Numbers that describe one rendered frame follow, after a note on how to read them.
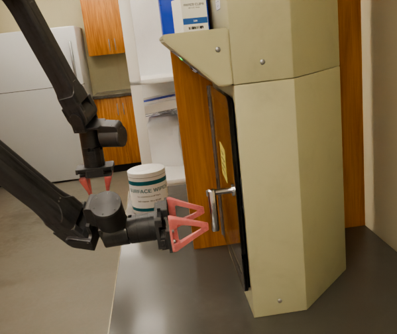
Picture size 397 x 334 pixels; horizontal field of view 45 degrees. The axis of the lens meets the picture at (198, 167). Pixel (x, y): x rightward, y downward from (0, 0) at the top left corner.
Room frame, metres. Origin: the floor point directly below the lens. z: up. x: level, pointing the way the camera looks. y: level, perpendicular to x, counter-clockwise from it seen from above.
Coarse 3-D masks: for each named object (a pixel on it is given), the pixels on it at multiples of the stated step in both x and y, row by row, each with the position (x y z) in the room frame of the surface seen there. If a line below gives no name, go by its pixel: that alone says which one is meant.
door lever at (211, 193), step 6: (210, 192) 0.90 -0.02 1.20; (216, 192) 0.90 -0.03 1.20; (222, 192) 0.90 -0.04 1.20; (228, 192) 0.90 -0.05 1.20; (210, 198) 0.90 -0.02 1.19; (216, 198) 0.90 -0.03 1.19; (210, 204) 0.90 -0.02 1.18; (216, 204) 0.90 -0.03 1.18; (210, 210) 0.90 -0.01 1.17; (216, 210) 0.90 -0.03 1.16; (210, 216) 0.90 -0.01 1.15; (216, 216) 0.90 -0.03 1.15; (216, 222) 0.90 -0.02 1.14; (216, 228) 0.90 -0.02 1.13
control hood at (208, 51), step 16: (192, 32) 0.86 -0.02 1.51; (208, 32) 0.85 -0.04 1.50; (224, 32) 0.86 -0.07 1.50; (176, 48) 0.85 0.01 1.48; (192, 48) 0.85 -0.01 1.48; (208, 48) 0.85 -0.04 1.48; (224, 48) 0.86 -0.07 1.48; (192, 64) 0.86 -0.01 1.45; (208, 64) 0.85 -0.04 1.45; (224, 64) 0.86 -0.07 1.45; (224, 80) 0.86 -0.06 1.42
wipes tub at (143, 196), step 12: (132, 168) 1.61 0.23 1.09; (144, 168) 1.59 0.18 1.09; (156, 168) 1.58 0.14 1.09; (132, 180) 1.55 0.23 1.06; (144, 180) 1.53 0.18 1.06; (156, 180) 1.54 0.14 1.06; (132, 192) 1.56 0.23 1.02; (144, 192) 1.53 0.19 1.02; (156, 192) 1.54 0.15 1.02; (132, 204) 1.58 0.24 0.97; (144, 204) 1.53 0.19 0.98
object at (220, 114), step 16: (224, 96) 0.90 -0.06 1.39; (224, 112) 0.92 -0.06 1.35; (224, 128) 0.94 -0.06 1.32; (224, 144) 0.97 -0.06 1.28; (224, 208) 1.09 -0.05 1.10; (240, 208) 0.86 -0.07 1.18; (224, 224) 1.12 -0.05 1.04; (240, 224) 0.86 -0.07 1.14; (240, 240) 0.86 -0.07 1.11; (240, 256) 0.89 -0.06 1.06; (240, 272) 0.91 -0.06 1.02
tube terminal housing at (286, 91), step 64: (256, 0) 0.86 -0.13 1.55; (320, 0) 0.95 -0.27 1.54; (256, 64) 0.86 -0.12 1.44; (320, 64) 0.95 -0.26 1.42; (256, 128) 0.86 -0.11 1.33; (320, 128) 0.94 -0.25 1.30; (256, 192) 0.86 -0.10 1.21; (320, 192) 0.93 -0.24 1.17; (256, 256) 0.86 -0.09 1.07; (320, 256) 0.92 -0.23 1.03
